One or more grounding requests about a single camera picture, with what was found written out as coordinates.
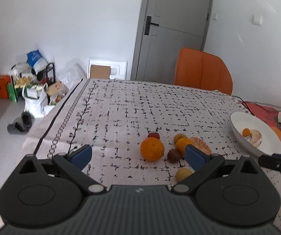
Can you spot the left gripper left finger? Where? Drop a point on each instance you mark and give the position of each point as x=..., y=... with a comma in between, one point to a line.
x=71, y=165

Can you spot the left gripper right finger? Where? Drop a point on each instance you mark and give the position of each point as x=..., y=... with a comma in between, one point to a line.
x=204, y=166

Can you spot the peeled pomelo piece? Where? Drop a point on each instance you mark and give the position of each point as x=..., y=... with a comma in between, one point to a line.
x=201, y=145

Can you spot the large orange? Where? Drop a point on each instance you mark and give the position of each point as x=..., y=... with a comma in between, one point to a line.
x=152, y=149

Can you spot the yellow-green round fruit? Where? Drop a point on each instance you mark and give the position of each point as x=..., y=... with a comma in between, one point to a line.
x=177, y=137

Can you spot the yellow-green fruit near edge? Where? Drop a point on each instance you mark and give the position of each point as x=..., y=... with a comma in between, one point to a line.
x=182, y=174

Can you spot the white round plate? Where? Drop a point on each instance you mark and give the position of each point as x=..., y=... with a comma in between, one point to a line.
x=270, y=142

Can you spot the dark brown round fruit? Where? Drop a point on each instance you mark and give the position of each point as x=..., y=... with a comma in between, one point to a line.
x=174, y=156

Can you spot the pomelo piece on plate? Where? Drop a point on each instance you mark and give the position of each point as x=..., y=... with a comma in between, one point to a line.
x=255, y=138

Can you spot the orange red cat mat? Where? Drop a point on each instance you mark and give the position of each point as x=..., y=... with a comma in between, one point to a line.
x=265, y=113

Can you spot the small kumquat on plate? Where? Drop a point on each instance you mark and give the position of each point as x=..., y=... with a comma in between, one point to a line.
x=246, y=132

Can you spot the small red fruit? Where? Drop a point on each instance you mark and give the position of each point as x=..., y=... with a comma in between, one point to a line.
x=154, y=135

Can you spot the grey slippers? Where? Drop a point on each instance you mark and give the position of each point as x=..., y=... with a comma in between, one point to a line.
x=21, y=125

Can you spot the grid patterned tablecloth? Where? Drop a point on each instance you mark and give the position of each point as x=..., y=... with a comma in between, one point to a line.
x=114, y=117

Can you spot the white shopping bag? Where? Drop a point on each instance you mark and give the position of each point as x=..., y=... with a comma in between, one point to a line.
x=35, y=99

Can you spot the clear plastic bag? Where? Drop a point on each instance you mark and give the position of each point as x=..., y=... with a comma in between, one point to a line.
x=72, y=75

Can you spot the brown cardboard piece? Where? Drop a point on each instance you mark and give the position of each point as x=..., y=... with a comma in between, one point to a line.
x=100, y=72

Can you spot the orange chair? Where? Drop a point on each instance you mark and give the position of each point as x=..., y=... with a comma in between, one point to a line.
x=201, y=70

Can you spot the white foam packaging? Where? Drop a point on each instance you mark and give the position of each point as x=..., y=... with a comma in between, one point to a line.
x=118, y=68

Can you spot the orange box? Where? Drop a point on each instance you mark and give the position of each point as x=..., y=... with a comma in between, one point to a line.
x=4, y=80

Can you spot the blue white bag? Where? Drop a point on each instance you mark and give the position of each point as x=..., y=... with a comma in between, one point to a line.
x=36, y=60

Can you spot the grey door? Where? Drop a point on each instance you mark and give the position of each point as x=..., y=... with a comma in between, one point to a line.
x=183, y=23

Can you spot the black wire rack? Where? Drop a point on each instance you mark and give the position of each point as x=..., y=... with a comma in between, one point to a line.
x=47, y=75

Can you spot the white light switch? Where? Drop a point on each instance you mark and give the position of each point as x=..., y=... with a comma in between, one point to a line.
x=257, y=19

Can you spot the black door handle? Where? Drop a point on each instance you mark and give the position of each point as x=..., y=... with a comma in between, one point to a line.
x=148, y=24

